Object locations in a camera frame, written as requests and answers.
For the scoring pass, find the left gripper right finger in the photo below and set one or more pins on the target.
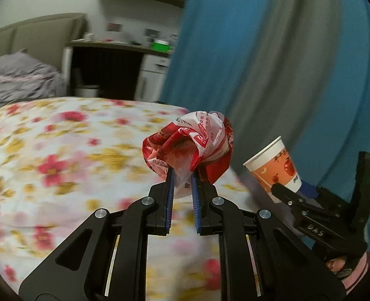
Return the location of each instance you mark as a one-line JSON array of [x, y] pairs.
[[260, 258]]

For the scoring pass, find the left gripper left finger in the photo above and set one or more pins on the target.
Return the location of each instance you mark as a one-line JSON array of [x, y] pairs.
[[105, 257]]

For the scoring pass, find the orange apple paper cup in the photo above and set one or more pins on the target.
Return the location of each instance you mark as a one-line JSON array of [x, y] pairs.
[[273, 164]]

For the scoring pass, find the red white plastic bag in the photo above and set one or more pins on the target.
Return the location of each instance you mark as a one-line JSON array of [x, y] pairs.
[[197, 142]]

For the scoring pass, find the right hand black glove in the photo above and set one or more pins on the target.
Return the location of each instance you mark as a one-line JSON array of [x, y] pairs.
[[342, 266]]

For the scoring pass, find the floral bed sheet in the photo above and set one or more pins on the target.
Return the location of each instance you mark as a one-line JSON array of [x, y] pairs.
[[62, 159]]

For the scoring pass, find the blue and grey curtain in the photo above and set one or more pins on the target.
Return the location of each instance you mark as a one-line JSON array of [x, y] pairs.
[[294, 69]]

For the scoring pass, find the white drawer cabinet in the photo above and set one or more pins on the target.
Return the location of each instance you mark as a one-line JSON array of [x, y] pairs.
[[151, 78]]

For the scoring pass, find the dark wooden desk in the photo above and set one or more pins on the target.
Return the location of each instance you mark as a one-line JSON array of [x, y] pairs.
[[110, 70]]

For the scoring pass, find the green box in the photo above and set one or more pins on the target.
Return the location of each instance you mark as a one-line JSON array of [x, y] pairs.
[[160, 45]]

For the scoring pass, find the grey upholstered headboard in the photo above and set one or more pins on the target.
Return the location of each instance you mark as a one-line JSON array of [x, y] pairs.
[[44, 37]]

